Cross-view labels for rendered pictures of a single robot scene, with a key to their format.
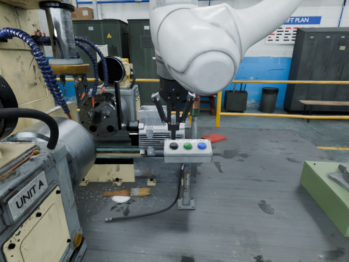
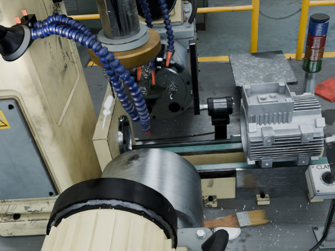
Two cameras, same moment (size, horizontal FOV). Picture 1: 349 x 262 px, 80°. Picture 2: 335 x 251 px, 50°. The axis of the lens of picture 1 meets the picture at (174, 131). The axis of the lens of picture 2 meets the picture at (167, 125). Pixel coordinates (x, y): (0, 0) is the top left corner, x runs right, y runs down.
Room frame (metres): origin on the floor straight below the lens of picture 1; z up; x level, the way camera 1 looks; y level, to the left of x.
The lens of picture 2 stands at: (0.11, 0.29, 1.71)
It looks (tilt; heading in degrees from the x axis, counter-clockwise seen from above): 38 degrees down; 6
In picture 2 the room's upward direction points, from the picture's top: 8 degrees counter-clockwise
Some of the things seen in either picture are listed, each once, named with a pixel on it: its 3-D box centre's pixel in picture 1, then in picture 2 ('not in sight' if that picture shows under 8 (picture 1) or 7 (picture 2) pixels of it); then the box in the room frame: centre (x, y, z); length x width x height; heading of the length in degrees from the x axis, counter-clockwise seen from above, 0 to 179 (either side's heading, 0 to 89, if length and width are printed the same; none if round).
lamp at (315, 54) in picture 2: (195, 104); (314, 50); (1.23, -0.12, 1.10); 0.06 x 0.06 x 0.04
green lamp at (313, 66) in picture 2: (194, 111); (312, 62); (1.23, -0.12, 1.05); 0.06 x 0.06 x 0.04
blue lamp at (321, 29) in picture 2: not in sight; (318, 25); (1.23, -0.12, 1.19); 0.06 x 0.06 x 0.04
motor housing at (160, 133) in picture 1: (162, 134); (278, 128); (0.93, 0.06, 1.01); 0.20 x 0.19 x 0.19; 91
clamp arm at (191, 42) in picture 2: (119, 106); (195, 79); (1.07, 0.29, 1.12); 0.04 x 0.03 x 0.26; 90
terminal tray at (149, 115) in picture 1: (153, 115); (266, 103); (0.93, 0.10, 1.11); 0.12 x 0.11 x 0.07; 91
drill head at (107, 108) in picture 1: (107, 112); (159, 73); (1.27, 0.42, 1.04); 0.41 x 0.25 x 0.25; 0
